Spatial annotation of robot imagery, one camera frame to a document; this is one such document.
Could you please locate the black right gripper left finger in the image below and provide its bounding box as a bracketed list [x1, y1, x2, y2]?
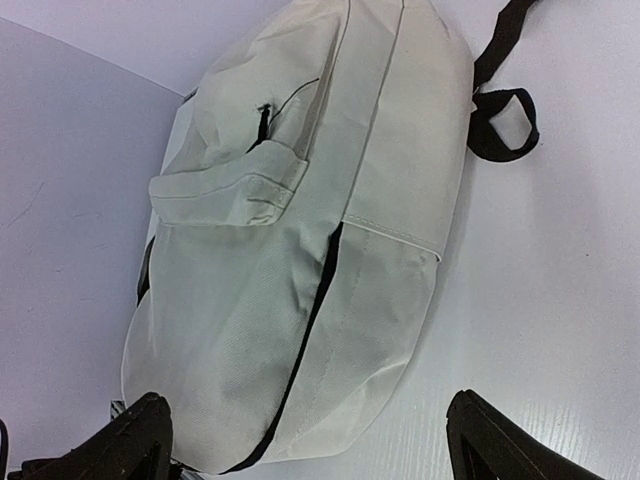
[19, 392, 173, 479]

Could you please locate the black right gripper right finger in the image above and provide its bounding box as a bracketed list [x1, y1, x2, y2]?
[446, 390, 598, 480]

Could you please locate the cream white backpack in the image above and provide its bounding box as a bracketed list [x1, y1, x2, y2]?
[121, 1, 539, 475]

